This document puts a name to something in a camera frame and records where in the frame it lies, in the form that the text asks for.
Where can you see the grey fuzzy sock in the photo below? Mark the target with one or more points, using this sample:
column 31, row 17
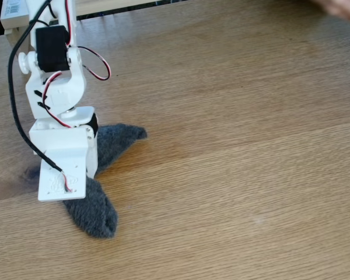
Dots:
column 99, row 204

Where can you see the person's hand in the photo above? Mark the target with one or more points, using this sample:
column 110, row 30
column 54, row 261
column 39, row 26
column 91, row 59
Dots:
column 342, row 10

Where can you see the white box with barcode label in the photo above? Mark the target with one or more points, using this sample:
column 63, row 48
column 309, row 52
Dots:
column 14, row 11

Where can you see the light wooden ledge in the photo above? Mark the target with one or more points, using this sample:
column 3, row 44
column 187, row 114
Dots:
column 111, row 5

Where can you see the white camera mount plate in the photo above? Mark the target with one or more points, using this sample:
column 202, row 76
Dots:
column 62, row 175

